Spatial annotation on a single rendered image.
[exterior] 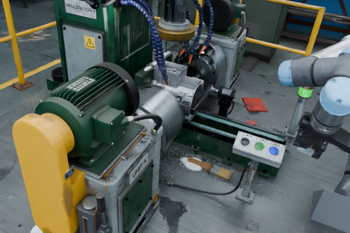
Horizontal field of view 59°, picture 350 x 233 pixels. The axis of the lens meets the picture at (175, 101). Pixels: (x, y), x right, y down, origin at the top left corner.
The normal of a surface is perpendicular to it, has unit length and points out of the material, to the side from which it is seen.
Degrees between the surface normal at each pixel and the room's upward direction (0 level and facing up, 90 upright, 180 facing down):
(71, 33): 90
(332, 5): 90
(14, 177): 0
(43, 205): 91
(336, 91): 30
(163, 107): 36
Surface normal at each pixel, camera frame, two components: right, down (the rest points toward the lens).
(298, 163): 0.07, -0.85
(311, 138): -0.14, -0.51
